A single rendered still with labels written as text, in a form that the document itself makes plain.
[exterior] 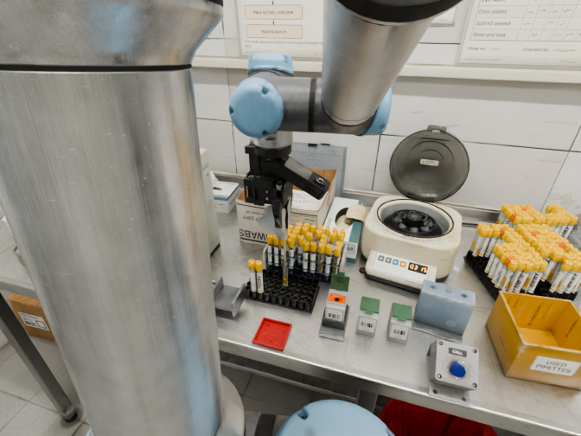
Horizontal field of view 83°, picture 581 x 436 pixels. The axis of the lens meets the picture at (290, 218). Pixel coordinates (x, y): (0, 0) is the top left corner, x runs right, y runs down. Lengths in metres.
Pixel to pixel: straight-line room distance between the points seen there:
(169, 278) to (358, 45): 0.18
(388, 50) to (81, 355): 0.24
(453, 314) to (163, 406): 0.65
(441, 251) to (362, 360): 0.32
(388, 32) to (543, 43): 0.91
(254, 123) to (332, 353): 0.48
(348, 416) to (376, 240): 0.61
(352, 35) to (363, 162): 0.93
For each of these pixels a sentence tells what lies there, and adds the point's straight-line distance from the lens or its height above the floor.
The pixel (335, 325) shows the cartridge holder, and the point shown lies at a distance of 0.74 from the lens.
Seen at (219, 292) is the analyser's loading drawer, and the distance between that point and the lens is 0.79.
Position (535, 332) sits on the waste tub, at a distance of 0.91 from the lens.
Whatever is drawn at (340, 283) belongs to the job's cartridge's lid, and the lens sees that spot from 0.73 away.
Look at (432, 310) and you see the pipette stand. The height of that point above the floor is 0.93.
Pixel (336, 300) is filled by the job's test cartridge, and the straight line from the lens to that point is 0.73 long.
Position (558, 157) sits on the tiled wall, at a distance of 1.23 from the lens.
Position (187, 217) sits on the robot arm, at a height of 1.38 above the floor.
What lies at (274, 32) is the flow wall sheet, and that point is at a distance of 1.13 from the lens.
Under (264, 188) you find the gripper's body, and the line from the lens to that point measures 0.64.
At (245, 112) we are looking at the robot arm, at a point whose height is 1.35.
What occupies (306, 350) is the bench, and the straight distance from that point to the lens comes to 0.73.
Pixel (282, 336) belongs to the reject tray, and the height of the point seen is 0.88.
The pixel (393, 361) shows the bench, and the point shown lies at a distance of 0.74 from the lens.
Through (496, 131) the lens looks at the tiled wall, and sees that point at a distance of 1.15.
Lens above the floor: 1.46
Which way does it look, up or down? 32 degrees down
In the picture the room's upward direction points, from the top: straight up
